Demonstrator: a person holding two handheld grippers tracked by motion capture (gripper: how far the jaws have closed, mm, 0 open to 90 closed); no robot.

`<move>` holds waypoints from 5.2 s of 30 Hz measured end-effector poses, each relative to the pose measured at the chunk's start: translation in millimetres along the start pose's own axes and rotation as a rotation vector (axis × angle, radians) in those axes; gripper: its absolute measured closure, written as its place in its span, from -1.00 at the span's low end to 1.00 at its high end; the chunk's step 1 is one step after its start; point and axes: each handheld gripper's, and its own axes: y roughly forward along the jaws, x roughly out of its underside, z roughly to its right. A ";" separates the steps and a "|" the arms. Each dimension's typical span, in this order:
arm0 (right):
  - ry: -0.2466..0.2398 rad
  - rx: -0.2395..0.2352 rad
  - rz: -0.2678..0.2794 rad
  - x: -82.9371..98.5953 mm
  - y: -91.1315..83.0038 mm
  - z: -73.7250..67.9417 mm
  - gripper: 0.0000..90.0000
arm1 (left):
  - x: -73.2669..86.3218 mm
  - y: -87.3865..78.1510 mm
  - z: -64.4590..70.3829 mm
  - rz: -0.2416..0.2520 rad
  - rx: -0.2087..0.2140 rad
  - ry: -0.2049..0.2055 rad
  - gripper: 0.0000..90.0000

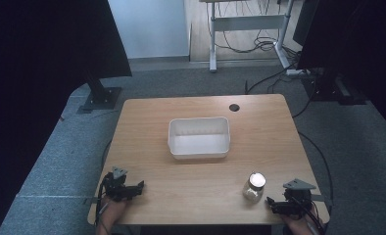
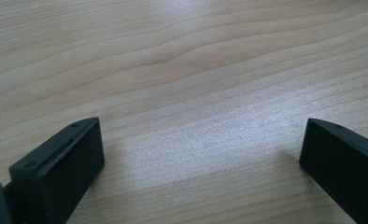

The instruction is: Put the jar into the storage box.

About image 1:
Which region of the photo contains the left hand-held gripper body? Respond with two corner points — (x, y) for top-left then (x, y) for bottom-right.
(102, 165), (132, 203)

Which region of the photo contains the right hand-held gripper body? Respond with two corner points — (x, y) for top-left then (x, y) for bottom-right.
(281, 177), (317, 217)

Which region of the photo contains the glass jar with white lid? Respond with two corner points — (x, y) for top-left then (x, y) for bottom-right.
(242, 171), (267, 204)

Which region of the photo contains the white plastic bin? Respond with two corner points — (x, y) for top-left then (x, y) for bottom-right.
(167, 116), (231, 161)

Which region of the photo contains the person's right hand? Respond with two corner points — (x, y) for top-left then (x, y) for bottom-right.
(281, 212), (326, 235)

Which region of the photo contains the black metal stand base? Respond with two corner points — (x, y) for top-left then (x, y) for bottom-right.
(76, 75), (123, 115)
(300, 68), (368, 106)

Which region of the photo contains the white power strip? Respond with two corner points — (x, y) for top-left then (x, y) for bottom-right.
(285, 69), (312, 77)

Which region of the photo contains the black curtain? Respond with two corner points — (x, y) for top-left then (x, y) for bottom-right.
(0, 0), (133, 235)

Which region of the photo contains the black monitor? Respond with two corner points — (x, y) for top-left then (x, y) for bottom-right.
(292, 0), (386, 138)

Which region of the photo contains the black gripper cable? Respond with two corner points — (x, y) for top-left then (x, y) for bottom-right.
(292, 195), (326, 235)
(94, 172), (115, 235)

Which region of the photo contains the long black floor cable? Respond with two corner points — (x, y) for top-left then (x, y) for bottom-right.
(291, 70), (334, 208)

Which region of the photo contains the bundle of black floor cables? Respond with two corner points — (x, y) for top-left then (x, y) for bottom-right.
(206, 0), (303, 63)

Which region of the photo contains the white desk frame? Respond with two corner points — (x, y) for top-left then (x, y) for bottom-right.
(199, 0), (296, 73)

